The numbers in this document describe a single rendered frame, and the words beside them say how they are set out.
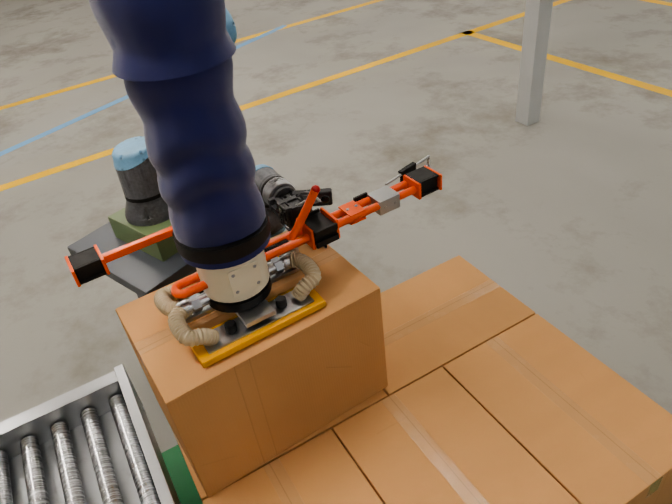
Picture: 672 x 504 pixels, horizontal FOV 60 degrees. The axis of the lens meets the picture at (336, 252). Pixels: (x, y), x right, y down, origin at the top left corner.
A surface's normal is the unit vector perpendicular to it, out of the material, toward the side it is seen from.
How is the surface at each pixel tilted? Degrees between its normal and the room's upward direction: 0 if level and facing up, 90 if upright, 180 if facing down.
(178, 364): 0
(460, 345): 0
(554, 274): 0
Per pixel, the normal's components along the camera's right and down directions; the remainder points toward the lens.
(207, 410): 0.55, 0.46
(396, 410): -0.11, -0.79
